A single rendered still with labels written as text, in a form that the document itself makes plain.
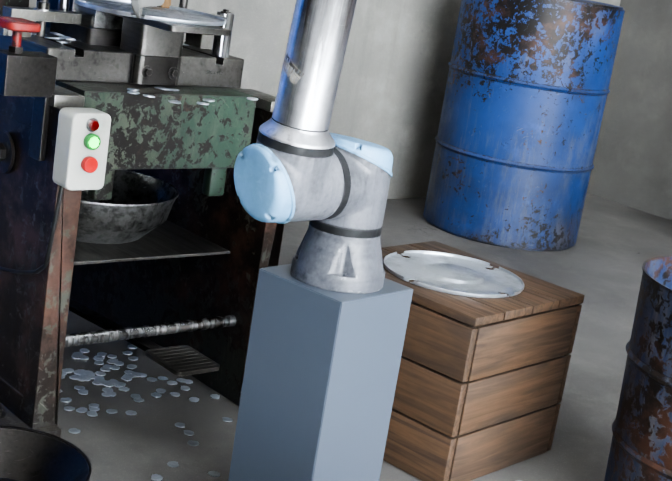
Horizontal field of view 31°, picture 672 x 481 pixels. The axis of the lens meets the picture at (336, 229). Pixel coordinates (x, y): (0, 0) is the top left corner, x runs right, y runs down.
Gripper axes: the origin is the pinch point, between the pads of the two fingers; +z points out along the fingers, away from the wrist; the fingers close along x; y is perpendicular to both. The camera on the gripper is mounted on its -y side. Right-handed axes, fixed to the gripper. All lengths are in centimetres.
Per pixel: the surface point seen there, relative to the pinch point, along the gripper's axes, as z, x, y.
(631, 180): 166, 275, 173
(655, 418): 46, -35, 103
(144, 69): 13.5, 4.0, 1.6
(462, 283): 45, -3, 69
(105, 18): 9.2, 14.6, -8.5
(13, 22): -2.9, -19.2, -16.4
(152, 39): 8.3, 6.7, 2.2
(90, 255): 47.4, -10.9, -4.1
